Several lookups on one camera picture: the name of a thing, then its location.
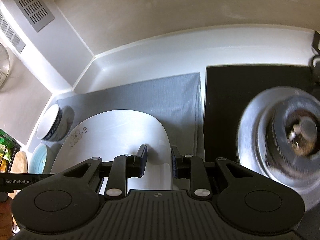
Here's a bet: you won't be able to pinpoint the person's left hand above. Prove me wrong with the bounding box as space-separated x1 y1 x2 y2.
0 197 14 240

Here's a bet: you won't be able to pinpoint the grey counter mat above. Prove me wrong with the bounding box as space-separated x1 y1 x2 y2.
27 72 205 160

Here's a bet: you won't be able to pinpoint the teal glazed bowl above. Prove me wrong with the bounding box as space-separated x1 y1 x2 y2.
28 144 56 174

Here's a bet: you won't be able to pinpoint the grey wall vent grille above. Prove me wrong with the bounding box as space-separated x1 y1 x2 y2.
14 0 55 33

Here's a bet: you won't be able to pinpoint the black glass stove top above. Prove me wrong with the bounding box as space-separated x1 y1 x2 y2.
204 64 319 239

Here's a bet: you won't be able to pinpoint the black pan support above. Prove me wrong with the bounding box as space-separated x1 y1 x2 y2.
310 31 320 75

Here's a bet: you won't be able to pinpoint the white bowl blue pattern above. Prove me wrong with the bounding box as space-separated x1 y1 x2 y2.
36 103 74 142

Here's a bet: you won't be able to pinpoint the black wire spice rack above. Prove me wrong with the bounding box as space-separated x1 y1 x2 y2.
0 129 21 172

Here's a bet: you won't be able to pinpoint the metal wire strainer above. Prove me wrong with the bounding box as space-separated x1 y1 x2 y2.
0 44 10 88

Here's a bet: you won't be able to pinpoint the white square floral plate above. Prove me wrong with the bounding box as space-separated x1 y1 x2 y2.
51 110 173 190

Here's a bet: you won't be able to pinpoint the wooden cutting board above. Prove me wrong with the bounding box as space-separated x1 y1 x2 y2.
10 151 28 173

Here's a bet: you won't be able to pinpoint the silver gas burner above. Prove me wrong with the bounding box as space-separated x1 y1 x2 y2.
236 87 319 201

